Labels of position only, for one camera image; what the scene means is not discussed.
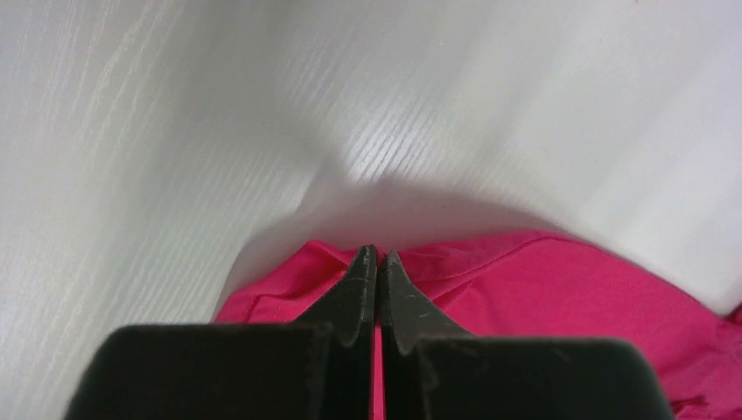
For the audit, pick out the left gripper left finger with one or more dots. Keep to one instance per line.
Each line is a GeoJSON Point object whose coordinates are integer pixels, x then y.
{"type": "Point", "coordinates": [318, 366]}

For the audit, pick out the crimson red t-shirt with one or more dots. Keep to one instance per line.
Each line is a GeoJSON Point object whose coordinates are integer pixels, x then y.
{"type": "Point", "coordinates": [537, 283]}

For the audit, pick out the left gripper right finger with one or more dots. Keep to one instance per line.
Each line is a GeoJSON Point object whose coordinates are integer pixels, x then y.
{"type": "Point", "coordinates": [433, 368]}

